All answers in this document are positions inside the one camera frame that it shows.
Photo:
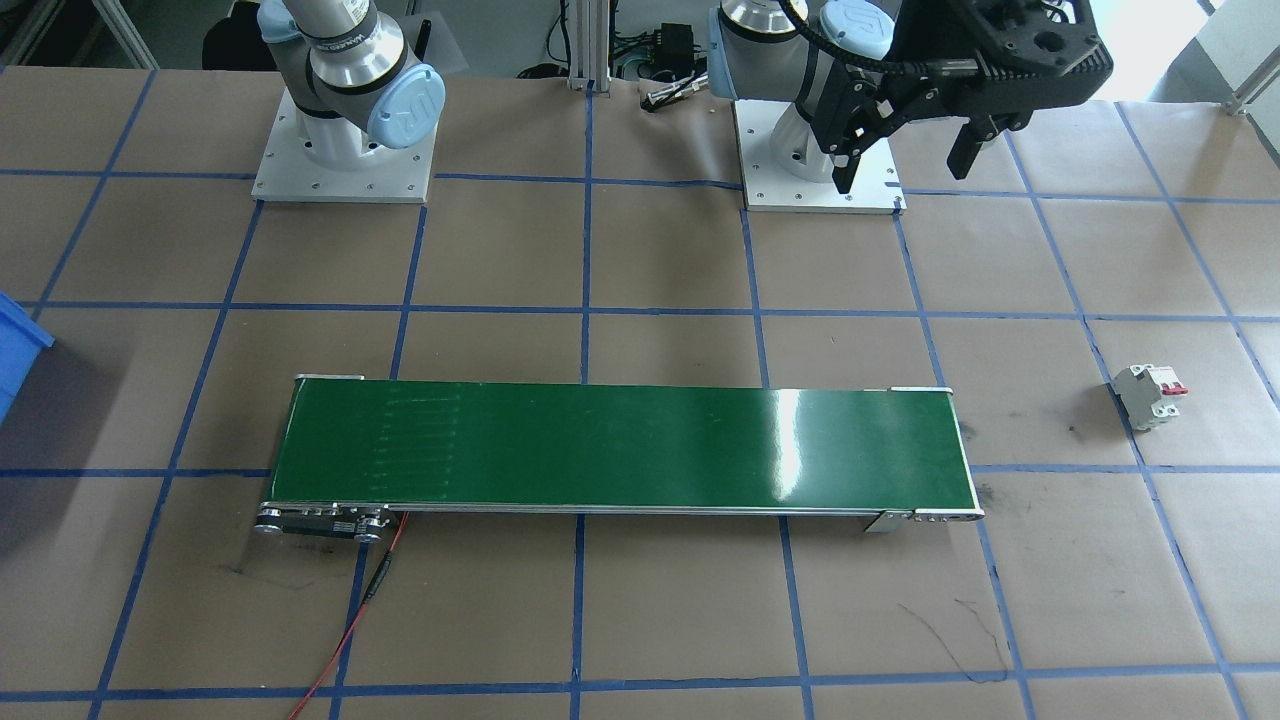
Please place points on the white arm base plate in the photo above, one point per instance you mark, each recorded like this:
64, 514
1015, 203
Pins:
790, 195
300, 175

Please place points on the white red circuit breaker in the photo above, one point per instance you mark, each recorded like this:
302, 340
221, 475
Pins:
1140, 395

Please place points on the green conveyor belt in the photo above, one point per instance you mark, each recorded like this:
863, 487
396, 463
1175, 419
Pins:
620, 450

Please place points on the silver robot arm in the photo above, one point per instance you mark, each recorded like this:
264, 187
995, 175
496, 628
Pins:
760, 60
340, 60

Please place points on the black power supply box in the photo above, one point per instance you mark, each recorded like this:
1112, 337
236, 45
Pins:
677, 45

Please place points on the blue plastic bin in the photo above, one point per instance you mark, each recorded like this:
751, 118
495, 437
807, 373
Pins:
15, 350

